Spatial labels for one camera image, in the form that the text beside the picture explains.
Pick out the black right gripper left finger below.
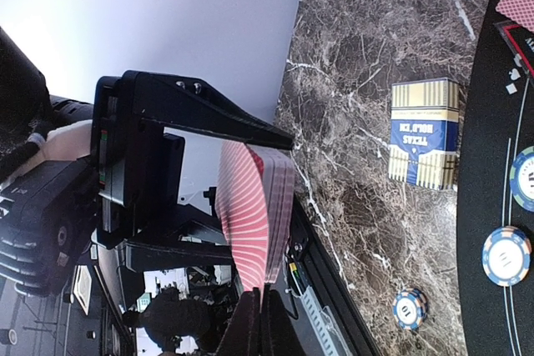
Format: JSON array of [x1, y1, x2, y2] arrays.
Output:
[[216, 288, 260, 356]]

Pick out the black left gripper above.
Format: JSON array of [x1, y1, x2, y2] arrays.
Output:
[[0, 70, 294, 290]]

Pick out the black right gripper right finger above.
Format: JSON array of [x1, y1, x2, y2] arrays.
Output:
[[260, 285, 305, 356]]

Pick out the red playing card deck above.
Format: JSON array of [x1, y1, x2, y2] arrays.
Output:
[[215, 141, 295, 291]]

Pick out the blue white chip stack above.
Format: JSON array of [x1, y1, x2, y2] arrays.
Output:
[[392, 288, 429, 330]]

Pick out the red triangular all-in button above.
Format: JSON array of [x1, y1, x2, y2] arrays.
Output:
[[495, 20, 534, 78]]

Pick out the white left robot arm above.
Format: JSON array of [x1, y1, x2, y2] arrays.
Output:
[[1, 71, 293, 297]]

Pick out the round black poker mat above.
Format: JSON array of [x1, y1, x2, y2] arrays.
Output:
[[456, 0, 533, 355]]

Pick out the gold card box base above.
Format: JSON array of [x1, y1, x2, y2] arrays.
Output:
[[388, 78, 460, 190]]

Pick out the white slotted cable duct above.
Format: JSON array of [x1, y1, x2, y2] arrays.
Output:
[[300, 286, 339, 356]]

